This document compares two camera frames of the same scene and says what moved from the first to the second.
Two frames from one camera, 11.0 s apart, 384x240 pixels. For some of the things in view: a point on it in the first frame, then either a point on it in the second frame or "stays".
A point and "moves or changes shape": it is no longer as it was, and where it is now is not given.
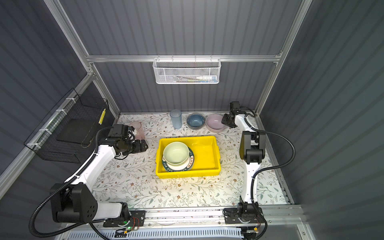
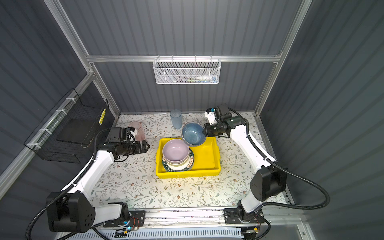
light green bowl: x=175 y=152 → x=177 y=166
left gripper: x=137 y=148 stays
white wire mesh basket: x=185 y=71 stays
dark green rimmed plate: x=181 y=167 stays
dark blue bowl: x=195 y=121 → x=192 y=134
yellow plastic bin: x=206 y=155 stays
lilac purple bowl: x=213 y=123 moves or changes shape
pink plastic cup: x=140 y=134 stays
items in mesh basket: x=202 y=79 stays
